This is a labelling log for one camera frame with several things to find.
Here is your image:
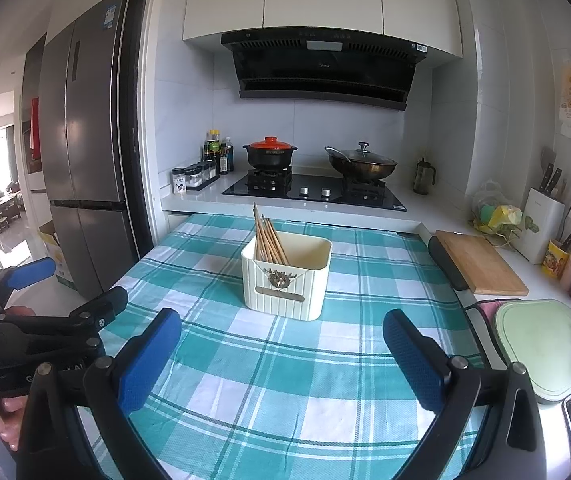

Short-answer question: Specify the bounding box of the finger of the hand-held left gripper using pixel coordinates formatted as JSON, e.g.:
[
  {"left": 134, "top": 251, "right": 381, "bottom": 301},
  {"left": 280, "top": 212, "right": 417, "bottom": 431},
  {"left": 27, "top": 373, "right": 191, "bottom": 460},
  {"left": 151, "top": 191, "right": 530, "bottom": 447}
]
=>
[
  {"left": 0, "top": 286, "right": 129, "bottom": 337},
  {"left": 0, "top": 256, "right": 58, "bottom": 311}
]

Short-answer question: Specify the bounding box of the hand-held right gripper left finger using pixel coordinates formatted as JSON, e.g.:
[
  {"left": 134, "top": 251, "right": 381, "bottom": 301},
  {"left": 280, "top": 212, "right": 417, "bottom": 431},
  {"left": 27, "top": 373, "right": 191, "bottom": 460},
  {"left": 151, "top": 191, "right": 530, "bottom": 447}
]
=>
[{"left": 16, "top": 308, "right": 182, "bottom": 480}]

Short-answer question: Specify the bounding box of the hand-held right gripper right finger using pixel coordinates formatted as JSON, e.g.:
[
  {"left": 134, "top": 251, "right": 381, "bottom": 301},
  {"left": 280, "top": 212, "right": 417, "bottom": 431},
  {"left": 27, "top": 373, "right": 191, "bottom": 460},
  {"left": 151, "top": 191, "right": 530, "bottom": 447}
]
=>
[{"left": 383, "top": 310, "right": 556, "bottom": 480}]

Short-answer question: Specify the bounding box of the cream ribbed utensil holder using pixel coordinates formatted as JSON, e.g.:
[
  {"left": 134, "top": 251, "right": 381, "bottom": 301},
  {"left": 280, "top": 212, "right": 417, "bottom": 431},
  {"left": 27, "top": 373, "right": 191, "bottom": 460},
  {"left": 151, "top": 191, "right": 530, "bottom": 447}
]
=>
[{"left": 241, "top": 234, "right": 333, "bottom": 318}]

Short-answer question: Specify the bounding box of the cardboard box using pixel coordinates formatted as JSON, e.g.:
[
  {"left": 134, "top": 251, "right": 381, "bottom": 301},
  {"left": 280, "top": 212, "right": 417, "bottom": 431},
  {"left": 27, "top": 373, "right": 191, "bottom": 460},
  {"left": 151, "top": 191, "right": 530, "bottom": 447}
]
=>
[{"left": 40, "top": 232, "right": 79, "bottom": 291}]

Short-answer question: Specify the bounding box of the wooden dining table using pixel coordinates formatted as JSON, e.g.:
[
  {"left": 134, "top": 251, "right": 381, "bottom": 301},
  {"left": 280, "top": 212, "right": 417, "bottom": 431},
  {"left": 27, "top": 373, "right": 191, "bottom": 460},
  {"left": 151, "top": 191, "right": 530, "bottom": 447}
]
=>
[{"left": 0, "top": 190, "right": 24, "bottom": 233}]

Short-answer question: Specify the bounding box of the pink cloth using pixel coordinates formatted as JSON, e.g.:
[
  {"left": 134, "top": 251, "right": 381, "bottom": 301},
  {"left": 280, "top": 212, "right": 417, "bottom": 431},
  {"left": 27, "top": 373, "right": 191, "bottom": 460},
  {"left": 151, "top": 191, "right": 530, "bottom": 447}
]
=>
[{"left": 476, "top": 300, "right": 503, "bottom": 328}]

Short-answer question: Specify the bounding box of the teal plaid tablecloth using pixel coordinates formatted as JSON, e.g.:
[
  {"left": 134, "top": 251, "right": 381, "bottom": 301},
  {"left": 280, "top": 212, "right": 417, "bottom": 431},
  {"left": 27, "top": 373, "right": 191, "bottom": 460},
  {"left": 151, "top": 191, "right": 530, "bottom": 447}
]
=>
[{"left": 73, "top": 212, "right": 489, "bottom": 480}]

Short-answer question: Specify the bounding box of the wooden cutting board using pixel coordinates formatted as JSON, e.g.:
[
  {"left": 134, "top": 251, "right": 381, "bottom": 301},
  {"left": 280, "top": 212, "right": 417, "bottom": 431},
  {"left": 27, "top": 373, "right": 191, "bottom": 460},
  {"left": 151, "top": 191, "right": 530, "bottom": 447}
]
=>
[{"left": 434, "top": 230, "right": 530, "bottom": 297}]

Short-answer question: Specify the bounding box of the green cutting board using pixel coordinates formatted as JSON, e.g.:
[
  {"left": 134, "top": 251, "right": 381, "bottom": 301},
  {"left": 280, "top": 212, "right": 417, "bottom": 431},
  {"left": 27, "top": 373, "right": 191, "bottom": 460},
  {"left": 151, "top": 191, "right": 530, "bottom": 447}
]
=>
[{"left": 494, "top": 299, "right": 571, "bottom": 405}]

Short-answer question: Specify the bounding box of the red hanging cloth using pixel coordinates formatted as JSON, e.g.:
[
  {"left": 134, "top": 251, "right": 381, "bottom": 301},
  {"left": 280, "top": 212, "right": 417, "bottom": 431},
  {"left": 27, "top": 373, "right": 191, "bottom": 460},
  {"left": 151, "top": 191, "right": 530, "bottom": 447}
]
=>
[{"left": 30, "top": 97, "right": 40, "bottom": 161}]

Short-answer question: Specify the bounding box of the grey steel refrigerator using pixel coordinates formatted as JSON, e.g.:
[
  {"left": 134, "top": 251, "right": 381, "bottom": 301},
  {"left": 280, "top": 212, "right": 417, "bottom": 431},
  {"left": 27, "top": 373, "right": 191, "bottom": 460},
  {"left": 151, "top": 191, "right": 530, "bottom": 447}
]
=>
[{"left": 38, "top": 0, "right": 131, "bottom": 301}]

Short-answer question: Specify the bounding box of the yellow and green bag bundle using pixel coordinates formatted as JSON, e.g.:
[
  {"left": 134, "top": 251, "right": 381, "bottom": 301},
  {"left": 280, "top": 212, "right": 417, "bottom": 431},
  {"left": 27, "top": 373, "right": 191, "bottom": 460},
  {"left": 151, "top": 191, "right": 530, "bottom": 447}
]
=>
[{"left": 470, "top": 180, "right": 523, "bottom": 248}]

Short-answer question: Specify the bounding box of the yellow printed cup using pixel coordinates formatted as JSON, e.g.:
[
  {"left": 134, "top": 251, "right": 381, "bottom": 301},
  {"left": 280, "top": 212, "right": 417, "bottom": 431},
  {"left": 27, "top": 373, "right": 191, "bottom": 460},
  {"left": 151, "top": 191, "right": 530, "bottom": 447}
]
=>
[{"left": 542, "top": 239, "right": 569, "bottom": 277}]

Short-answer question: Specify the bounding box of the white knife block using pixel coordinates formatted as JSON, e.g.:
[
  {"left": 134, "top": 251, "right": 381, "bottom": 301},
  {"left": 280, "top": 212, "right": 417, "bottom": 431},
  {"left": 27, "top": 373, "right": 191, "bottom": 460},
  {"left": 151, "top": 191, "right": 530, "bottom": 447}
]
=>
[{"left": 518, "top": 187, "right": 565, "bottom": 265}]

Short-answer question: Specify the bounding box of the black glass gas stove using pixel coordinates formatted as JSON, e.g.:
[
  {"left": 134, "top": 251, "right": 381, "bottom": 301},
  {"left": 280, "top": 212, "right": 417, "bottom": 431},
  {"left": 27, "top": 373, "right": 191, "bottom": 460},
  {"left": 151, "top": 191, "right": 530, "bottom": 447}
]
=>
[{"left": 222, "top": 167, "right": 407, "bottom": 212}]

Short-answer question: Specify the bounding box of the brown tall cabinet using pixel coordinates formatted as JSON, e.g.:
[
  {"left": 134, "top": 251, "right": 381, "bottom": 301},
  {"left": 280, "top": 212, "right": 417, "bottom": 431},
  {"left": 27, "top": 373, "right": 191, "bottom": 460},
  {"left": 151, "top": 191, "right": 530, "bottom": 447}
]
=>
[{"left": 20, "top": 32, "right": 49, "bottom": 193}]

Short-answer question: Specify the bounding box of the yellow cap sauce bottle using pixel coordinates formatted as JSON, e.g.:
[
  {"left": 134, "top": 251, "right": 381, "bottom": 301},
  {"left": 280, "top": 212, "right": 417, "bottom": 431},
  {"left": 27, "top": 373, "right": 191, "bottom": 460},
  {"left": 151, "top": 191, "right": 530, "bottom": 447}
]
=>
[{"left": 204, "top": 130, "right": 221, "bottom": 168}]

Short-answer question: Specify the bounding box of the dark sauce bottle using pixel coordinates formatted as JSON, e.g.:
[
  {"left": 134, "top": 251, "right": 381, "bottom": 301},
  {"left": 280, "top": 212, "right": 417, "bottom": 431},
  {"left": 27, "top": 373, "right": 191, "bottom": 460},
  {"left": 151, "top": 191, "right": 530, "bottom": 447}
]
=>
[{"left": 220, "top": 136, "right": 235, "bottom": 175}]

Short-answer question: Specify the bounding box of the dark wok with lid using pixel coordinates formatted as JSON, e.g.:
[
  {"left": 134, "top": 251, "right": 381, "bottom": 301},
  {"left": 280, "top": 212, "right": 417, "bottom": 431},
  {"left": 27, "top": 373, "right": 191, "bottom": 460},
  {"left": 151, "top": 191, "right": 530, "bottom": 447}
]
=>
[{"left": 324, "top": 141, "right": 399, "bottom": 182}]

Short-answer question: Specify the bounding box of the black clay pot orange lid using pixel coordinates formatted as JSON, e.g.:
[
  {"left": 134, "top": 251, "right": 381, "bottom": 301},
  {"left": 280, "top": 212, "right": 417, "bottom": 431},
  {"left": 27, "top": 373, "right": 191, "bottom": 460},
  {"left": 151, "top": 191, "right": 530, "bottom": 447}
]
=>
[{"left": 242, "top": 136, "right": 293, "bottom": 170}]

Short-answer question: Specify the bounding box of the black range hood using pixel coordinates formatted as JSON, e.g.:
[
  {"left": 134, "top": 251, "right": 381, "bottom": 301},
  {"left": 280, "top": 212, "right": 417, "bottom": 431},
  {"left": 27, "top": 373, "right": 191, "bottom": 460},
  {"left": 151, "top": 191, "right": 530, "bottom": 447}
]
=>
[{"left": 220, "top": 29, "right": 429, "bottom": 112}]

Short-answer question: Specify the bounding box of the black door frame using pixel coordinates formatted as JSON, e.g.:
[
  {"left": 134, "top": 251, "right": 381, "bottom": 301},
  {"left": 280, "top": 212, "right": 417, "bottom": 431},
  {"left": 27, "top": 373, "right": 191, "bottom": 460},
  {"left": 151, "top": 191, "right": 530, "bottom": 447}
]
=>
[{"left": 118, "top": 0, "right": 159, "bottom": 266}]

